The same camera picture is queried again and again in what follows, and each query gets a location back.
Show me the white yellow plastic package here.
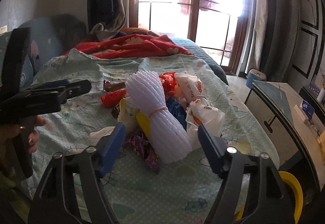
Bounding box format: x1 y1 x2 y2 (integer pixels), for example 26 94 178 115
117 97 150 137

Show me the blue plastic bag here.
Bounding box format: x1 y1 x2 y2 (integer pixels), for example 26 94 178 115
166 97 187 131

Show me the white printed plastic bag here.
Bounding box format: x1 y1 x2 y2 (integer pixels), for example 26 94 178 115
174 73 225 150

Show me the brown candy bar wrapper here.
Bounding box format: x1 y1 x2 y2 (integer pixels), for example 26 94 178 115
103 80 126 93

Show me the red mesh plastic bag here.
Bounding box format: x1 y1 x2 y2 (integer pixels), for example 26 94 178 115
159 72 176 98

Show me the yellow rimmed trash bin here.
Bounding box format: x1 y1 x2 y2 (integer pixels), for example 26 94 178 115
233 169 303 223

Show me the left hand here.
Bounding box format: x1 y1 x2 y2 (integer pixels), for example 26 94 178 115
0 116 46 156

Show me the purple shredded foil wrapper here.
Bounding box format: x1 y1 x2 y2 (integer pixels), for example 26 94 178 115
123 127 160 174

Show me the light green cartoon bedsheet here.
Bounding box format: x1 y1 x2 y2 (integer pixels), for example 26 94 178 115
19 49 279 223

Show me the blue patterned pillow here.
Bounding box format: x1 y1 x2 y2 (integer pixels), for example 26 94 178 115
0 16 64 88

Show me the yellow green left sleeve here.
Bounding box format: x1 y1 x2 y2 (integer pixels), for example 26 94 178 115
1 172 31 223

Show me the white coffee table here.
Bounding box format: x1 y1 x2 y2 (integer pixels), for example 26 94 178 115
245 80 324 192

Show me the blue white stool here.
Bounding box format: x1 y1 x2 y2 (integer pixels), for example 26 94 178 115
246 69 267 89

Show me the white box on table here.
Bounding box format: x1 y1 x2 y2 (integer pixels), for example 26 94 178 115
294 105 311 124

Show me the grey crumpled clothing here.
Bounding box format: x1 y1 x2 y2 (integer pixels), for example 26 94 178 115
89 23 127 41

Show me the blue tissue pack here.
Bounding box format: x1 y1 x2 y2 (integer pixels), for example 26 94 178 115
300 100 315 120

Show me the blue padded mattress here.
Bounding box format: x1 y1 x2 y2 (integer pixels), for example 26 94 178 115
171 38 228 85

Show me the red floral blanket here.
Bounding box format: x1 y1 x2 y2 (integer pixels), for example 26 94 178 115
75 34 192 59

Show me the black tv cabinet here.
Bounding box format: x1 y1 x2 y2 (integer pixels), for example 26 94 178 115
299 86 325 123

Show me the grey standing air conditioner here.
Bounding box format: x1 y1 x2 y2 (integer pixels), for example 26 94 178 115
264 0 301 82

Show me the grey right curtain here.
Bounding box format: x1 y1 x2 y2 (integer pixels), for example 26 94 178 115
237 0 276 75

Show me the wooden framed glass door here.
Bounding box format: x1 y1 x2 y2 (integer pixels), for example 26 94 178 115
129 0 249 73

